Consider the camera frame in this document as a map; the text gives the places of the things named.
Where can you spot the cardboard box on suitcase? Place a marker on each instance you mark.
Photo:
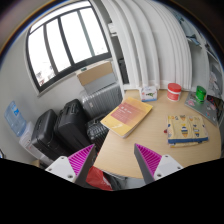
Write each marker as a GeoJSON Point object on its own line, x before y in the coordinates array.
{"type": "Point", "coordinates": [97, 76]}

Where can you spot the red plastic bag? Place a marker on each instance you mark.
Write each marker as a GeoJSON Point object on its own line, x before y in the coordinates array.
{"type": "Point", "coordinates": [96, 178]}

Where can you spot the grey laptop with stickers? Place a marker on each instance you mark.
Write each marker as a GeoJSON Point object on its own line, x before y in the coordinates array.
{"type": "Point", "coordinates": [206, 108]}

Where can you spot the yellow and red book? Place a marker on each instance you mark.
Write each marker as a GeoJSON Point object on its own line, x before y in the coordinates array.
{"type": "Point", "coordinates": [126, 116]}

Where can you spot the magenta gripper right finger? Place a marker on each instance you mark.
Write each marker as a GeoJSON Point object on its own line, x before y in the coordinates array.
{"type": "Point", "coordinates": [154, 166]}

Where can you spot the white curtain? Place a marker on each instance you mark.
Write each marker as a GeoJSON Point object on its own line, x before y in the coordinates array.
{"type": "Point", "coordinates": [153, 44]}

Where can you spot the dark ribbed small suitcase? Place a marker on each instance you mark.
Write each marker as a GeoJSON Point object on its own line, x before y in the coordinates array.
{"type": "Point", "coordinates": [97, 132]}

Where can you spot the black framed window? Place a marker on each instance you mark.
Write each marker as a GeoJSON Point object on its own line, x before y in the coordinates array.
{"type": "Point", "coordinates": [65, 40]}

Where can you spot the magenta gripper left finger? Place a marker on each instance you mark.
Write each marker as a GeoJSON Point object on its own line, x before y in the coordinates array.
{"type": "Point", "coordinates": [74, 168]}

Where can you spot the green plastic cup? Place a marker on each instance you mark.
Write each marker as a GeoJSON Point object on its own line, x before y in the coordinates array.
{"type": "Point", "coordinates": [200, 94]}

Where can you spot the small white tissue box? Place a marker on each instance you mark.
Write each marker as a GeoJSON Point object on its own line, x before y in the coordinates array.
{"type": "Point", "coordinates": [148, 94]}

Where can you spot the silver ribbed suitcase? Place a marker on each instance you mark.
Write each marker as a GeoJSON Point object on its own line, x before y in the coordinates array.
{"type": "Point", "coordinates": [102, 101]}

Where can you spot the black suitcase far left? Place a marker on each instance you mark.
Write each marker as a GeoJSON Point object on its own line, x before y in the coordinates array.
{"type": "Point", "coordinates": [44, 138]}

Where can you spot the folded patterned yellow towel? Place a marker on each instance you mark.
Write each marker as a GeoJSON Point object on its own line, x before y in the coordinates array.
{"type": "Point", "coordinates": [183, 130]}

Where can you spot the black hard suitcase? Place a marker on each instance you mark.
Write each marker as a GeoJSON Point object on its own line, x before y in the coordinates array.
{"type": "Point", "coordinates": [70, 126]}

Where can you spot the blue water bottle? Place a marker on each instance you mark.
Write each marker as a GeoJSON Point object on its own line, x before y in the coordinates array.
{"type": "Point", "coordinates": [15, 119]}

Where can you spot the red lidded white jar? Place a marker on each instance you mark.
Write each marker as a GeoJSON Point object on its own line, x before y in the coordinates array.
{"type": "Point", "coordinates": [174, 92]}

